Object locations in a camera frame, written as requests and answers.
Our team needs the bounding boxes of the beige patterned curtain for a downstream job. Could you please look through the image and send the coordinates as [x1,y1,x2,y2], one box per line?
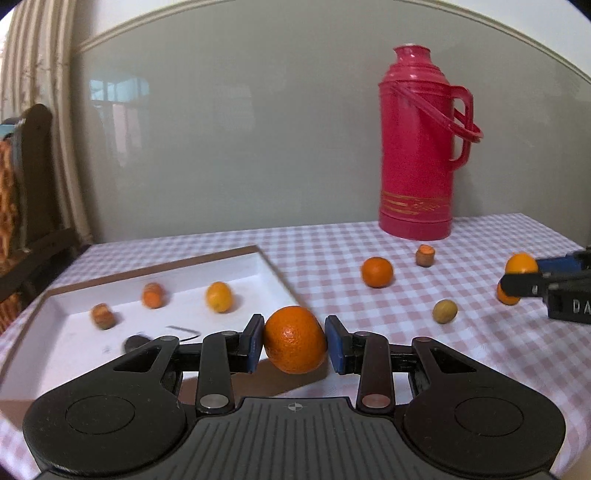
[0,4,95,245]

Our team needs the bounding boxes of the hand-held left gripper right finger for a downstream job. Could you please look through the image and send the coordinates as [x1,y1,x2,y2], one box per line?
[324,315,497,415]

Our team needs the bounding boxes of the orange carrot piece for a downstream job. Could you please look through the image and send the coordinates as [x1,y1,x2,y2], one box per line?
[141,282,166,309]

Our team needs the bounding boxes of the small orange mandarin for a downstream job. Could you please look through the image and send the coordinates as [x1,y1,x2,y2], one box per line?
[497,281,522,306]

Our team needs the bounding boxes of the wooden chair with woven cushion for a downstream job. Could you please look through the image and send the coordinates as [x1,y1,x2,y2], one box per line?
[0,104,89,333]

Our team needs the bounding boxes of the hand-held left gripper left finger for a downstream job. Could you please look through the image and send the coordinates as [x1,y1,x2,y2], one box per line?
[95,314,265,415]

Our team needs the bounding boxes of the green-brown kiwi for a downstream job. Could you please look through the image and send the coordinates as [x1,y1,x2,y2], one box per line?
[432,299,459,324]

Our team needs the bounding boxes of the dark brown wrinkled fruit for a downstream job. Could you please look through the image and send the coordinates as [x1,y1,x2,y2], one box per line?
[124,335,153,355]

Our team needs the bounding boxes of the brown cardboard box white inside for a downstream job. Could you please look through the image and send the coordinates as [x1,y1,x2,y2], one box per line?
[0,246,309,407]

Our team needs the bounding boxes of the pink checked tablecloth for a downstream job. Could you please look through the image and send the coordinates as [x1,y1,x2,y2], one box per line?
[0,212,591,480]

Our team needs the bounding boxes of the oval orange citrus fruit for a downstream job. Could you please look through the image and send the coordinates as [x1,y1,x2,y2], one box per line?
[205,281,234,315]

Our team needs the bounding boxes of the red thermos flask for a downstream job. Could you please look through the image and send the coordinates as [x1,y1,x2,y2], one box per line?
[378,44,485,241]

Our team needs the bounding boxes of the mottled brown carrot piece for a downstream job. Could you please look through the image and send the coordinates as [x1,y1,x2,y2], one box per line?
[91,303,116,330]

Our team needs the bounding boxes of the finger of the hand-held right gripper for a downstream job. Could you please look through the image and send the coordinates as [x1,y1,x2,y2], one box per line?
[500,272,552,298]
[536,248,591,274]

